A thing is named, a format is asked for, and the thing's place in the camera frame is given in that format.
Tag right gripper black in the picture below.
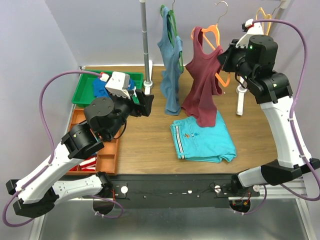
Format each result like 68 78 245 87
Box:
218 38 256 83

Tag orange plastic hanger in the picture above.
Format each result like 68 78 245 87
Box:
190 0 231 88

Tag maroon tank top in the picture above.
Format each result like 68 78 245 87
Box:
181 26 223 127

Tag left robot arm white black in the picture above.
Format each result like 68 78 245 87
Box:
6 89 154 219

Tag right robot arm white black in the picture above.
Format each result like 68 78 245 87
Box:
218 34 320 196

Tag grey-blue tank top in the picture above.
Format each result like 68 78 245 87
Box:
157 6 183 116

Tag yellow plastic hanger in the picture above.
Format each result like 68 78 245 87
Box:
255 7 272 36

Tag green plastic hanger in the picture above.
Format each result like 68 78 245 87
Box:
167 2 184 72

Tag left rack foot white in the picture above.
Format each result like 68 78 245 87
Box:
143 59 154 97

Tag rack foot white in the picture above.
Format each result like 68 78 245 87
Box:
236 84 247 116
143 59 154 97

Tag left rack pole silver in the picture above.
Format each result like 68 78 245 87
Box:
139 0 154 90

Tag rack pole silver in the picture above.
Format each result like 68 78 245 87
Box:
139 0 154 90
236 0 291 94

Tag right rack foot white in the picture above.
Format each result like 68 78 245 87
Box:
236 84 247 116

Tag blue shirt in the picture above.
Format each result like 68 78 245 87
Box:
92 77 136 98

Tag green plastic tray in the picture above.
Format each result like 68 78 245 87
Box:
71 72 144 108

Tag turquoise folded shorts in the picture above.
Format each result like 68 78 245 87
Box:
170 112 237 163

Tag red white striped cloth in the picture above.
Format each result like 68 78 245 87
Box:
70 155 97 172

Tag right rack pole silver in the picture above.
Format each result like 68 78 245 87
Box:
236 0 291 94

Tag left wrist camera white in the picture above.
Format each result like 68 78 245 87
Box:
100 71 136 99

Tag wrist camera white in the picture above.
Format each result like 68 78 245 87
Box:
100 71 136 99
236 18 264 49

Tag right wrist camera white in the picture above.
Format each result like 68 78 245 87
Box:
236 18 264 49

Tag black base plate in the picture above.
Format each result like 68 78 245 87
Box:
110 173 260 209

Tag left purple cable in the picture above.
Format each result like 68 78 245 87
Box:
3 70 103 228

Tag purple cable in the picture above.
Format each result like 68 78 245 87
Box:
252 19 320 202
3 70 103 228

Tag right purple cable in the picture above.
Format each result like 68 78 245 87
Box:
252 19 320 202

